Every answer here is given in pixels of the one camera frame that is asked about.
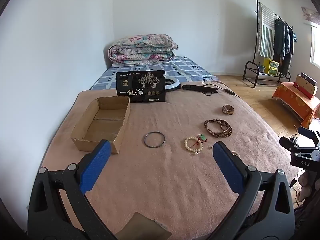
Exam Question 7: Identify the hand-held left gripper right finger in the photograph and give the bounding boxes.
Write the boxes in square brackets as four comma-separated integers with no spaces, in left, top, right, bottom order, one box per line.
[212,141,295,240]

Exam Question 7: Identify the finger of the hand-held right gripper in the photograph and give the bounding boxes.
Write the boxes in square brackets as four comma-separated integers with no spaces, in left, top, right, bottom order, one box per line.
[298,126,320,142]
[279,136,300,153]

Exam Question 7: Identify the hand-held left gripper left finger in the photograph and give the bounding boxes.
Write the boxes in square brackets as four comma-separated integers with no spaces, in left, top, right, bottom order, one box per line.
[27,140,118,240]

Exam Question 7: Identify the brown wooden bead necklace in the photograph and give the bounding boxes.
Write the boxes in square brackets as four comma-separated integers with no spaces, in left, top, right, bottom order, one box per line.
[204,119,232,138]

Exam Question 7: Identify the green pendant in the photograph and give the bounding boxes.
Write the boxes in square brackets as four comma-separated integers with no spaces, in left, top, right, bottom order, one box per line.
[190,134,208,153]

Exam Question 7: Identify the dark metal bangle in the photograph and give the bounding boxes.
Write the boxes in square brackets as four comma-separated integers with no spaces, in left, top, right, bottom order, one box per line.
[144,131,166,148]

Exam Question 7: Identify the person's right hand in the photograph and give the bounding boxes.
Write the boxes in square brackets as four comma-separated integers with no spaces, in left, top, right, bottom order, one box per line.
[299,171,316,202]

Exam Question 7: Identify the orange cloth covered table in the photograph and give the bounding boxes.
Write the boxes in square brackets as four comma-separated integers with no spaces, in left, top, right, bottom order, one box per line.
[272,82,320,129]

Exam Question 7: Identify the tan cardboard box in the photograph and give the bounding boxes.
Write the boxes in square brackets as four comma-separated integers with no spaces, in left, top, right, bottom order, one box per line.
[294,76,318,100]

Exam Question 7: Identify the dark flat box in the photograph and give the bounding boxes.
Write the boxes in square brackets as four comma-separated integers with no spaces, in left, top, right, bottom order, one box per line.
[300,72,318,87]

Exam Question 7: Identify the yellow crate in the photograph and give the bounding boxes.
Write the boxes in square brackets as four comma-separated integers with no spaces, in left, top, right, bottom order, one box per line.
[263,58,280,76]

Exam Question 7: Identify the black metal shoe rack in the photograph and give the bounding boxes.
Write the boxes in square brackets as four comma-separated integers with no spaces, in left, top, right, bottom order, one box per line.
[242,61,260,88]

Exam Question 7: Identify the window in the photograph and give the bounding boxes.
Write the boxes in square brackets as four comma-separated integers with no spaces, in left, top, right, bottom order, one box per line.
[310,22,320,68]

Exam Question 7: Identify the black printed snack bag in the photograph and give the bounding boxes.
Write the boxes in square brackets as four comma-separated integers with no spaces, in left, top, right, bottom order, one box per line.
[116,70,167,103]

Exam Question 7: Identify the dark hanging clothes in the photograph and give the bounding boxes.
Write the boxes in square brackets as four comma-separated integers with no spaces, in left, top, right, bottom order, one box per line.
[272,17,298,77]

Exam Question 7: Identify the white and blue device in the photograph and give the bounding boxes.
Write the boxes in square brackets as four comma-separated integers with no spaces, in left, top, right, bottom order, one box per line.
[164,77,181,92]

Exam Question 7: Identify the blue patterned bed sheet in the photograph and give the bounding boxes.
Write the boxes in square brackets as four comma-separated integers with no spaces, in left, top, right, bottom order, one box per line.
[89,56,220,90]

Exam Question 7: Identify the striped hanging cloth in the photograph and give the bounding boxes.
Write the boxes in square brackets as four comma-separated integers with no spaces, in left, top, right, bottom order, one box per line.
[257,2,275,58]

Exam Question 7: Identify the black clothes rack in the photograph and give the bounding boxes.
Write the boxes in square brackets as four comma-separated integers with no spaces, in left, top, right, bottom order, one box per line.
[251,0,294,83]

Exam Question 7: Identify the floral curtain valance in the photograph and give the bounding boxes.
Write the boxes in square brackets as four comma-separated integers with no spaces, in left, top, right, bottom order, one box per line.
[301,5,320,27]

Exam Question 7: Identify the folded floral quilt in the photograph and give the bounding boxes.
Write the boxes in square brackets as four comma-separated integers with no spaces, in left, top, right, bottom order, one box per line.
[108,34,179,65]

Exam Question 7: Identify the black cable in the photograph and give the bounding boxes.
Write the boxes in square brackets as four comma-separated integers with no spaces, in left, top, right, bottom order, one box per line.
[202,78,242,99]

